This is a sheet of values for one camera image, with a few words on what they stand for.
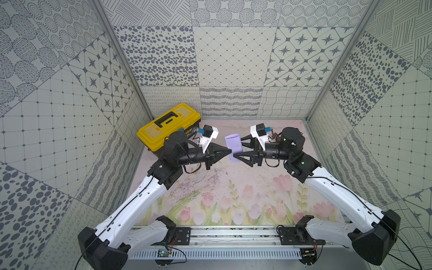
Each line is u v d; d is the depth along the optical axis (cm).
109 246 37
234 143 58
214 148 57
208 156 53
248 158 57
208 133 52
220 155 60
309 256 73
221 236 76
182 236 74
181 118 98
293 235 72
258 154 54
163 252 72
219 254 70
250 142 62
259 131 52
